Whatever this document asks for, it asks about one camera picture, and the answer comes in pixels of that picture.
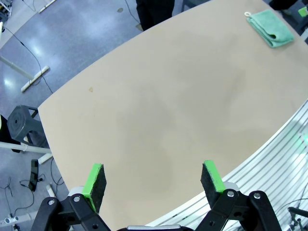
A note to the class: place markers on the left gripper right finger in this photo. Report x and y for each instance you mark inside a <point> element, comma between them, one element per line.
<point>211,183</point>

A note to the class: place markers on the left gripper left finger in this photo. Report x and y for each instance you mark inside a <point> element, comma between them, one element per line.
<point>97,183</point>

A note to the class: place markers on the short white tube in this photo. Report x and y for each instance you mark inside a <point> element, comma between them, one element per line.
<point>51,191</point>

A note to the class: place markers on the person in blue denim jacket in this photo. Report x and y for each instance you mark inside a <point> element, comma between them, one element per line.
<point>154,12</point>

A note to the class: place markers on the black power strip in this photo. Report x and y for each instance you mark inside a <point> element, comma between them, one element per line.
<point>33,175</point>

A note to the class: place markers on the green towel with white loop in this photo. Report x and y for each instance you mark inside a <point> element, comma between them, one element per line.
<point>272,26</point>

